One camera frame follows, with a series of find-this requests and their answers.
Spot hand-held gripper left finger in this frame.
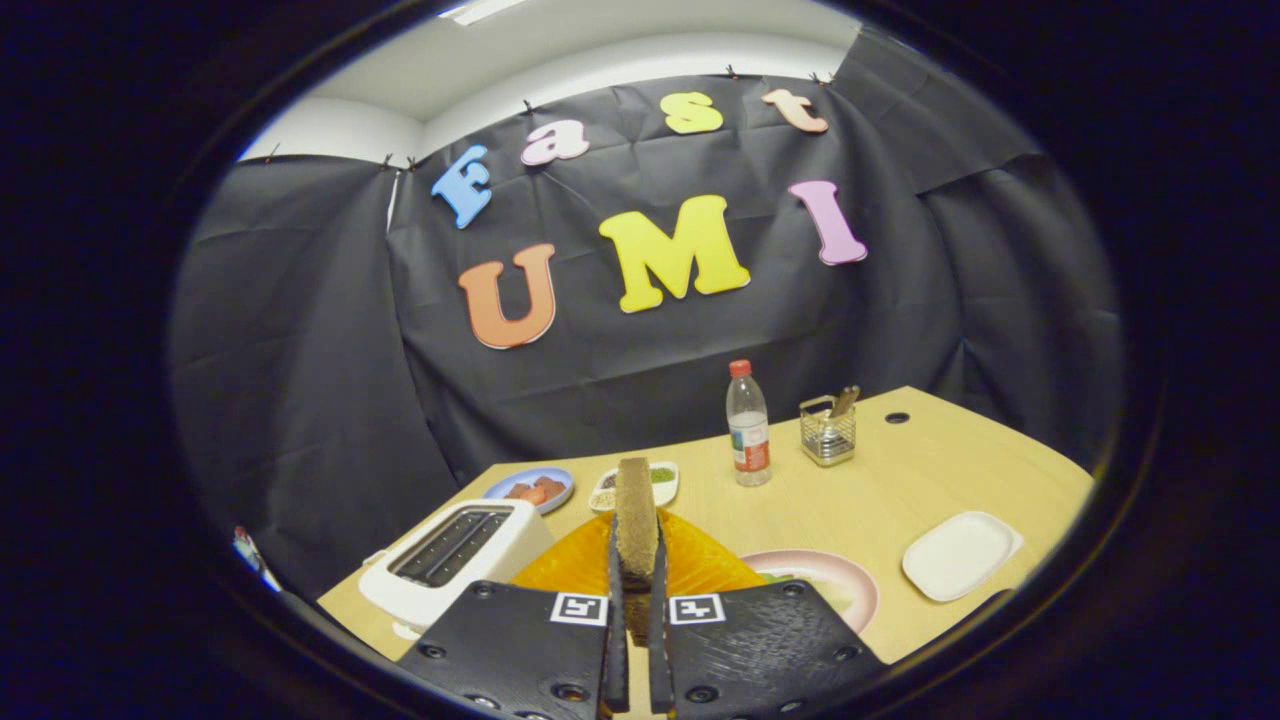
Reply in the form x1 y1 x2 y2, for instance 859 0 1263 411
396 513 631 720

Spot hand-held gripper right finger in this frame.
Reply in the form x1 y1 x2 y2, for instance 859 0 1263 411
648 510 889 720

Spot brown toast bread slice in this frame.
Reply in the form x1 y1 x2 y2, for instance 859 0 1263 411
613 457 661 646

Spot white toaster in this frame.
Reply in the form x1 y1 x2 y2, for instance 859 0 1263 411
358 498 556 633

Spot pink plate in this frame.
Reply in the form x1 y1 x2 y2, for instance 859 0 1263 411
740 549 881 635

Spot red tomato slices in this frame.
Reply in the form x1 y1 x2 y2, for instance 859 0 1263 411
505 476 567 506

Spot blue plate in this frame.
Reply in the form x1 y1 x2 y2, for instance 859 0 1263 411
482 467 576 516

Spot white divided seasoning tray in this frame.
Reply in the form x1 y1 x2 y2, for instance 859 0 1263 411
588 461 680 514

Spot white rectangular plate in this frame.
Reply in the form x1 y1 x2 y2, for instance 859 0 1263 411
901 511 1025 603

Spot clear plastic water bottle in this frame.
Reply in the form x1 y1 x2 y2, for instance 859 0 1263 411
726 360 773 488

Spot ceiling light panel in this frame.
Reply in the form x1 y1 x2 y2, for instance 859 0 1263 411
440 0 526 26

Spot wire mesh cutlery holder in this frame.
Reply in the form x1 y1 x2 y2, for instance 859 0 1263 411
799 396 858 468

